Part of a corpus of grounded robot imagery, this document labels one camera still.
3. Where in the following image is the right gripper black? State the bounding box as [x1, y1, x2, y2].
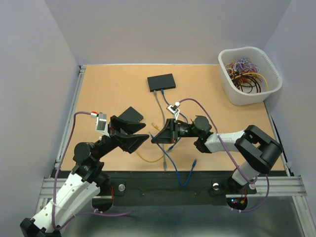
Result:
[151, 118, 200, 143]

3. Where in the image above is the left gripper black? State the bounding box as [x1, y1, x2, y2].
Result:
[95, 114, 150, 159]

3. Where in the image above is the yellow ethernet cable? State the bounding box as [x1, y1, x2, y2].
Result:
[137, 122, 165, 163]

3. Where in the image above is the grey ethernet cable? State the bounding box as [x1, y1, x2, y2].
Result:
[153, 90, 168, 171]

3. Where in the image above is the black network switch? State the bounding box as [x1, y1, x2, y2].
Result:
[119, 106, 144, 122]
[147, 74, 176, 92]

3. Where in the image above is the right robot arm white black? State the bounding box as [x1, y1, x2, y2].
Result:
[151, 116, 283, 193]

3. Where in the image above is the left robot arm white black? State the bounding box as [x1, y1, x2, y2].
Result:
[20, 111, 149, 237]

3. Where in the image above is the white plastic bin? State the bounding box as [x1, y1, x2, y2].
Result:
[218, 46, 282, 106]

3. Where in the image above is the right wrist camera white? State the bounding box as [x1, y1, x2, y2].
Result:
[167, 102, 180, 120]

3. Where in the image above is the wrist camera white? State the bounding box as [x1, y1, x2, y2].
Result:
[90, 111, 109, 136]
[167, 102, 180, 120]

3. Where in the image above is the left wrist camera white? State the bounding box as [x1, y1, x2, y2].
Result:
[90, 111, 109, 136]

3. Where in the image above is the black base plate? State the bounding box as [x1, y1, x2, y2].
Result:
[92, 171, 251, 210]

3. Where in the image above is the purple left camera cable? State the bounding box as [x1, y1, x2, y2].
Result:
[52, 111, 133, 232]

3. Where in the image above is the aluminium frame rail left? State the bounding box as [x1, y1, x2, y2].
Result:
[49, 65, 86, 178]

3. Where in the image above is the aluminium frame rail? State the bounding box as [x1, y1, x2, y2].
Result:
[49, 65, 86, 178]
[39, 176, 307, 199]

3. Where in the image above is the tangle of coloured wires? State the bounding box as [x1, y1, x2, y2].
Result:
[226, 56, 269, 94]

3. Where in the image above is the aluminium frame rail front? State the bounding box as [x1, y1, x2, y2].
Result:
[39, 176, 307, 199]

